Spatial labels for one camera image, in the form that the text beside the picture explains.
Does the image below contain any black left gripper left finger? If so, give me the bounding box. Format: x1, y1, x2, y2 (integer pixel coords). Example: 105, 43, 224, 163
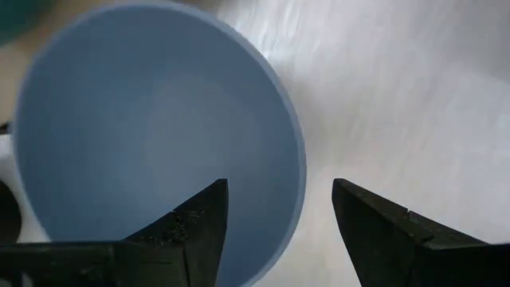
0, 178, 230, 287

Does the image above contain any blue plastic bowl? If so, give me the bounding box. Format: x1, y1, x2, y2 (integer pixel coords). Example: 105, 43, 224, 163
10, 0, 308, 287

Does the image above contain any teal plastic bowl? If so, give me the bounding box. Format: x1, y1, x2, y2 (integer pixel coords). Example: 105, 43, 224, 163
0, 0, 56, 45

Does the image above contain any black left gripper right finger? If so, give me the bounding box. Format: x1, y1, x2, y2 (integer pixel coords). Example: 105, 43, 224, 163
331, 178, 510, 287

